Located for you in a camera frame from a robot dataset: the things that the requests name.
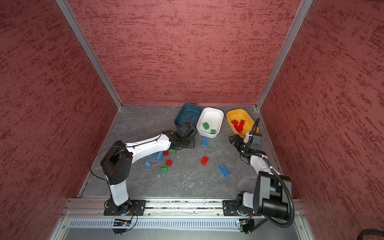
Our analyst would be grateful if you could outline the green lego bottom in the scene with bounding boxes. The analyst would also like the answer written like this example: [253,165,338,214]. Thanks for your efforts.
[161,166,168,173]

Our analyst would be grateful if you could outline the dark teal container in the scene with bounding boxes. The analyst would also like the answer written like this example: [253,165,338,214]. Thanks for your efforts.
[174,104,203,129]

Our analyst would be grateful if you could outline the aluminium front rail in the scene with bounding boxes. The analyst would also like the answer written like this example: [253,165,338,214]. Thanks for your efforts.
[61,197,305,219]

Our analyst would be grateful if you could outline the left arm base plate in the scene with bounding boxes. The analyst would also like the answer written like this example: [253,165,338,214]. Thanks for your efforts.
[104,199,147,216]

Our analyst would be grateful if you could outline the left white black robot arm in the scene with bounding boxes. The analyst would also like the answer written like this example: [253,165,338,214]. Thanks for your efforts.
[101,123,197,207]

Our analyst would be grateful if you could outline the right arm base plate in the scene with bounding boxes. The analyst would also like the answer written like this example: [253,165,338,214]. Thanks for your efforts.
[222,200,253,217]

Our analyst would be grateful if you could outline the yellow container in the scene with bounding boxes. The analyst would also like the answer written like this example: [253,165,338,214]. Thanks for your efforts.
[226,109,255,139]

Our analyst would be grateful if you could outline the blue long lego left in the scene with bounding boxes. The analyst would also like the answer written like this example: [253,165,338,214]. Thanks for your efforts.
[156,151,164,161]

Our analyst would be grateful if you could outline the small red lego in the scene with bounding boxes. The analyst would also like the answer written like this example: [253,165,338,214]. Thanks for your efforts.
[166,160,173,167]

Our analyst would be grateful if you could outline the red lego low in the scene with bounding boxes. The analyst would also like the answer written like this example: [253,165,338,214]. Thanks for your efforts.
[201,157,209,166]

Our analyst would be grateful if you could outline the aluminium corner post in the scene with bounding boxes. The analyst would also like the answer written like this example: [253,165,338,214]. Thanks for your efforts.
[256,0,313,111]
[56,0,124,110]

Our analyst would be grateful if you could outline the right aluminium corner post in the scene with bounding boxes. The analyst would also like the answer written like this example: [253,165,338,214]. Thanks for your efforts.
[256,0,313,111]

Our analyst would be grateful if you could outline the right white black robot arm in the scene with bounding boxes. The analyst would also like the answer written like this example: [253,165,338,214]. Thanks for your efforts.
[229,133,295,228]

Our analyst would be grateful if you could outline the small blue lego left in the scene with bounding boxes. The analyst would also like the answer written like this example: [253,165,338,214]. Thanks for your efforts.
[145,161,152,169]

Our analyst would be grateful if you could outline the left aluminium corner post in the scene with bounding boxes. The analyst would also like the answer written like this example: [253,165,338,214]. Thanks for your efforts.
[56,0,124,110]

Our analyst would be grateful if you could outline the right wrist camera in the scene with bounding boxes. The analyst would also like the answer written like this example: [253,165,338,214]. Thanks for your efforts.
[244,132,262,152]

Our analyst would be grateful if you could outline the white container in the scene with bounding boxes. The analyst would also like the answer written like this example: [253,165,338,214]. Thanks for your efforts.
[197,107,224,139]

